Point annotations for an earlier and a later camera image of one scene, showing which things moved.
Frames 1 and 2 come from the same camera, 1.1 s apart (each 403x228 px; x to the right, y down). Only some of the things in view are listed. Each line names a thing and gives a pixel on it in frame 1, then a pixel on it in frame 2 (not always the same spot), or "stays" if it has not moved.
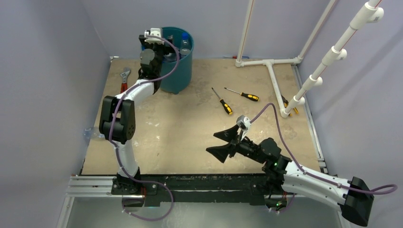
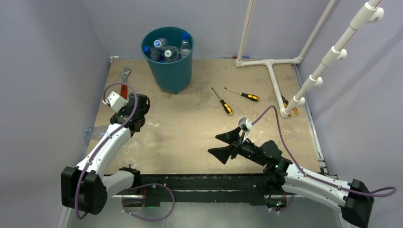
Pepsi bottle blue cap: (185, 50) stays
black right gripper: (221, 152) stays
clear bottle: (93, 133) stays
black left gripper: (167, 50) → (121, 111)
